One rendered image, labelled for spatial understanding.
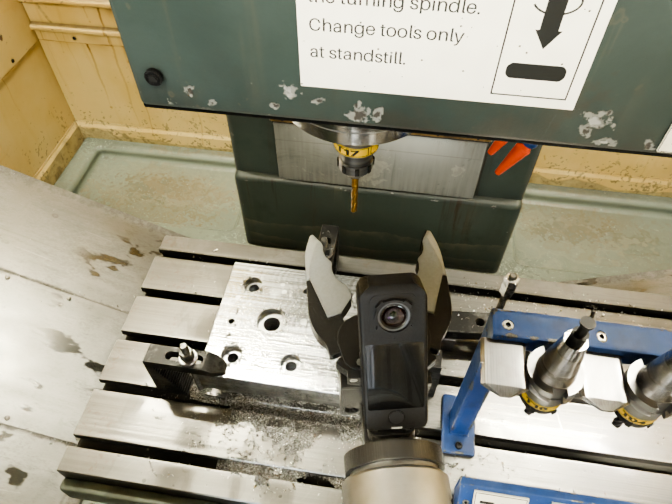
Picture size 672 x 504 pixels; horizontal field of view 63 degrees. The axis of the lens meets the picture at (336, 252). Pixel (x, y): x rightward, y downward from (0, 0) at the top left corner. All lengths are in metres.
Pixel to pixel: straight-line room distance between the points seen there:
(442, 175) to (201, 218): 0.78
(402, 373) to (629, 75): 0.22
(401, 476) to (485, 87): 0.24
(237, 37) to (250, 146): 0.98
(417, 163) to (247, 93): 0.89
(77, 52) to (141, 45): 1.47
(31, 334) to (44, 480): 0.32
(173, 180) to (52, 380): 0.76
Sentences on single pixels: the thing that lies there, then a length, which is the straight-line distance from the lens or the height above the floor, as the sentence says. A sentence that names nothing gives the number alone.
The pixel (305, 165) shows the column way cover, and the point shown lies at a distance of 1.26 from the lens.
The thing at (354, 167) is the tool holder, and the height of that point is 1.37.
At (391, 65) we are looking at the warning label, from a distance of 0.32.
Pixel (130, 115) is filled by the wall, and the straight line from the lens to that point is 1.89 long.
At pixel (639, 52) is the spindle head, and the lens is 0.33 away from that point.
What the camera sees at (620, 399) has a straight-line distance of 0.70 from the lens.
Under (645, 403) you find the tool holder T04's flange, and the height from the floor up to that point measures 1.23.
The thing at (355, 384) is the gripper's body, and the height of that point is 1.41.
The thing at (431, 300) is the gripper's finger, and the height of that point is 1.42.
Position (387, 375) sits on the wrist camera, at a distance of 0.38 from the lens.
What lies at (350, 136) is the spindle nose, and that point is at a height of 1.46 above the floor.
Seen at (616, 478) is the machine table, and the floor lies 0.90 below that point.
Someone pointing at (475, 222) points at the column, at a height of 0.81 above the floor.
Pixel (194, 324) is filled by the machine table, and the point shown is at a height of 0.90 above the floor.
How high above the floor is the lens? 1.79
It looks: 51 degrees down
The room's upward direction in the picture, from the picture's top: straight up
